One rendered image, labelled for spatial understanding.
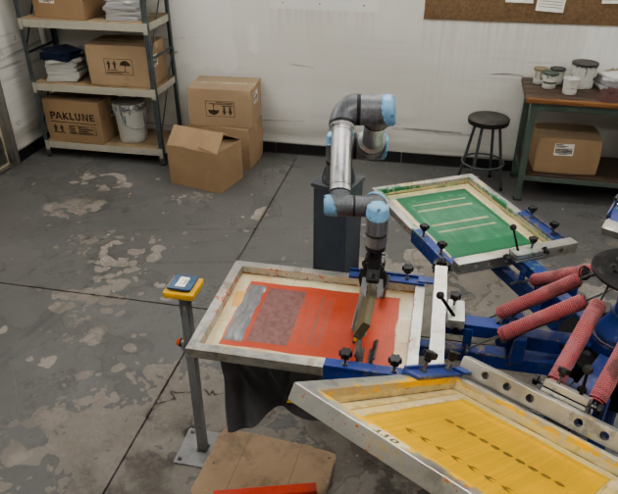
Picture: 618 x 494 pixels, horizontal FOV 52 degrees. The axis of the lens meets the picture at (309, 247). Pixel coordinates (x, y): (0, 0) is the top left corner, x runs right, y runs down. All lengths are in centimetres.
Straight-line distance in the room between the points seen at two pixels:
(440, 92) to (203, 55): 220
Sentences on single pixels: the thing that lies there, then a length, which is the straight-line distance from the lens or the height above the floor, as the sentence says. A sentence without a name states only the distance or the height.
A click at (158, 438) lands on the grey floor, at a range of 335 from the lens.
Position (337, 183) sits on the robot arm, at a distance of 223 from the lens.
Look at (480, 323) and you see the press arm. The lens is 232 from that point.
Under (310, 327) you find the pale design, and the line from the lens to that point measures 236.
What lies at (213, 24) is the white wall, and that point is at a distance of 616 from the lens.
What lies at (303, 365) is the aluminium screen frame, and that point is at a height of 99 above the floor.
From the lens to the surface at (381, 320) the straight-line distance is 241.
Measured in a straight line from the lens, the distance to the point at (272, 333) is 234.
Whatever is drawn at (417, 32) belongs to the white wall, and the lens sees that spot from 580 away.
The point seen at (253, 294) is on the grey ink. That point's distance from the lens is 253.
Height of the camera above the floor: 241
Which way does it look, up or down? 31 degrees down
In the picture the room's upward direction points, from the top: straight up
